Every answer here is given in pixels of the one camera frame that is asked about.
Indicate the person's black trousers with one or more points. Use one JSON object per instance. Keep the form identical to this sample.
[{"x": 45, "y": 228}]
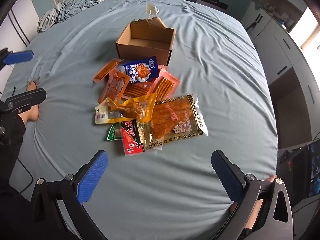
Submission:
[{"x": 11, "y": 160}]

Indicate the crumpled grey bedding pile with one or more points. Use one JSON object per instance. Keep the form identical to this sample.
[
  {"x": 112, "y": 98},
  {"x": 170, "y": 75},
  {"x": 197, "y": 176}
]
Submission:
[{"x": 72, "y": 5}]

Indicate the black computer tower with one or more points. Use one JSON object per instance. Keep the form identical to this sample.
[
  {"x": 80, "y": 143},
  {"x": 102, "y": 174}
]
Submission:
[{"x": 293, "y": 175}]

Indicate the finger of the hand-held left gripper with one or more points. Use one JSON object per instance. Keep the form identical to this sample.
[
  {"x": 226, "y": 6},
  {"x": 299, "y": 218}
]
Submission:
[
  {"x": 20, "y": 57},
  {"x": 27, "y": 96}
]

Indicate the orange sausage packet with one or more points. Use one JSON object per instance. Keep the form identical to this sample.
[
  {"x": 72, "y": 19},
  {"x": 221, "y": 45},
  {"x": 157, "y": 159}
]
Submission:
[{"x": 115, "y": 86}]

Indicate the wide pink stick snack packet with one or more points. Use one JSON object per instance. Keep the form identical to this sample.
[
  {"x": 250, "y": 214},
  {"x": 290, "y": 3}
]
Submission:
[{"x": 166, "y": 85}]

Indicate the green snack packet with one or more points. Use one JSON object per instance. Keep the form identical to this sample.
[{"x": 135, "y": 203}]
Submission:
[{"x": 113, "y": 133}]

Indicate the red snack packet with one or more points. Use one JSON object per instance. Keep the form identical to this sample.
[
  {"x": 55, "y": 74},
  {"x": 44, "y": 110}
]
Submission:
[{"x": 130, "y": 140}]

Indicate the clear torn tape scrap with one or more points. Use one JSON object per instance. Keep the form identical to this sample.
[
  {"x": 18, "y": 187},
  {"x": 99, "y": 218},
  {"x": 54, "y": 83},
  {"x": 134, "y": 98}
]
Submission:
[{"x": 152, "y": 9}]

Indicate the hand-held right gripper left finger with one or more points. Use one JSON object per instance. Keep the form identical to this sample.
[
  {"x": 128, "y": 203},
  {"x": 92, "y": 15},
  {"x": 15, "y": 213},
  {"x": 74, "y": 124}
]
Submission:
[{"x": 92, "y": 177}]

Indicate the person's bare foot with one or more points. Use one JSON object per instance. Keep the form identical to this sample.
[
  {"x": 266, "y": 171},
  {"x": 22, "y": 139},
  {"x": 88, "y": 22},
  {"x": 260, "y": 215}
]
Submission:
[{"x": 32, "y": 105}]

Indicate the brown cardboard box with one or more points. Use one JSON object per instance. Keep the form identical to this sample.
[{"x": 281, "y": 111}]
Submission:
[{"x": 142, "y": 52}]

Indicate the small gold-bordered snack packet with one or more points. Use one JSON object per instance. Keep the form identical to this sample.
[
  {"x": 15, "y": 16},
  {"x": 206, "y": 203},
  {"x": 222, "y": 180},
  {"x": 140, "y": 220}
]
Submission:
[{"x": 150, "y": 140}]

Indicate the computer monitor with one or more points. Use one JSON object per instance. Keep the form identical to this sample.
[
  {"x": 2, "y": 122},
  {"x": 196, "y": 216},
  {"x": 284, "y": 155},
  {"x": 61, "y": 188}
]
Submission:
[{"x": 314, "y": 167}]

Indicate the blue snack packet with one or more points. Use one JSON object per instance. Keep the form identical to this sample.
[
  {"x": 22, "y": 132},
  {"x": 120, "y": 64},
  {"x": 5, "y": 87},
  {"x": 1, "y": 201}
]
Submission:
[{"x": 150, "y": 63}]

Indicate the white wardrobe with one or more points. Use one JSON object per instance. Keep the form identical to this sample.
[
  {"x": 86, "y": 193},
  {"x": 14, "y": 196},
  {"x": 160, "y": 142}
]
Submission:
[{"x": 22, "y": 20}]

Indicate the orange stick snack packet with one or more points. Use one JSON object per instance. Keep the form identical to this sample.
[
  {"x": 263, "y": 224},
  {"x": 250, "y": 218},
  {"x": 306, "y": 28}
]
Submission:
[{"x": 136, "y": 90}]

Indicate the yellow braised snack packet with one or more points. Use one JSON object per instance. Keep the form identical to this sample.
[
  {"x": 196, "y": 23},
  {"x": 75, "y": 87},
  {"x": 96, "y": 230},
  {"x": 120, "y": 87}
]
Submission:
[{"x": 147, "y": 107}]

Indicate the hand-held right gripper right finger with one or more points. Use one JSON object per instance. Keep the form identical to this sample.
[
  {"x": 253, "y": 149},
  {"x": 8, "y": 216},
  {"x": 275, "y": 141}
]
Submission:
[{"x": 227, "y": 177}]

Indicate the white cabinet unit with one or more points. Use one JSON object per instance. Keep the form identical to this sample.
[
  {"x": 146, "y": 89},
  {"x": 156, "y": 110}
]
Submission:
[{"x": 282, "y": 55}]

